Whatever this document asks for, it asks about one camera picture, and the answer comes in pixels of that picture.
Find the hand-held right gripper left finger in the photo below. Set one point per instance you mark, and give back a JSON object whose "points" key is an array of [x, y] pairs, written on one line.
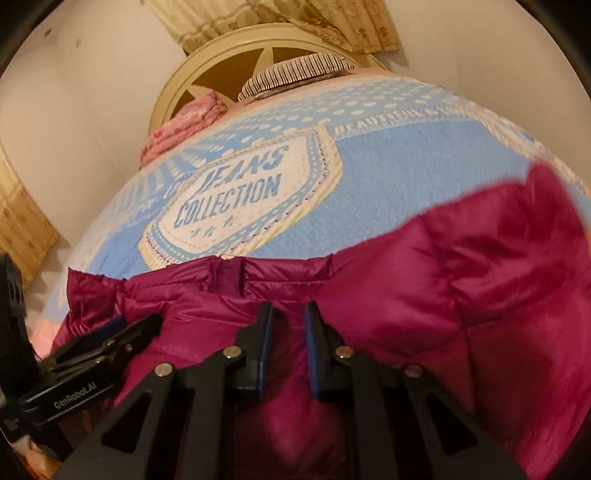
{"points": [[265, 355]]}

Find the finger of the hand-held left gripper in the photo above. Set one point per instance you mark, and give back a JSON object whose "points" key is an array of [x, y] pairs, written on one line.
{"points": [[138, 330], [113, 324]]}

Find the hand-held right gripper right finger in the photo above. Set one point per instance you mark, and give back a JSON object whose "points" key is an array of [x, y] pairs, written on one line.
{"points": [[311, 364]]}

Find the magenta puffer jacket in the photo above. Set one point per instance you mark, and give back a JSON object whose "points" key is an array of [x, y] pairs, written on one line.
{"points": [[461, 300]]}

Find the person's left hand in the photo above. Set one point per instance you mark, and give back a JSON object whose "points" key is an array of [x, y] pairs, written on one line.
{"points": [[44, 466]]}

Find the beige floral side curtain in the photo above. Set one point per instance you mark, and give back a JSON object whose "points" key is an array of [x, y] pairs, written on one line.
{"points": [[23, 221]]}

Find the pink and blue printed bedspread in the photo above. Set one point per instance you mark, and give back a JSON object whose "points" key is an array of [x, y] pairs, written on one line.
{"points": [[392, 184]]}

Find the pink folded blanket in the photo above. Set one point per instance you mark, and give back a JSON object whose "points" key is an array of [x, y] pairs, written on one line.
{"points": [[184, 124]]}

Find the cream wooden headboard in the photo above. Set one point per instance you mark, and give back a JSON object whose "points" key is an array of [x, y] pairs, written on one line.
{"points": [[194, 69]]}

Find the striped pillow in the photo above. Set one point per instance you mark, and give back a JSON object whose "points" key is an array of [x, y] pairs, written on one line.
{"points": [[295, 71]]}

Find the beige floral window curtain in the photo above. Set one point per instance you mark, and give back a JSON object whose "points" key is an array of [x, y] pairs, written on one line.
{"points": [[323, 23]]}

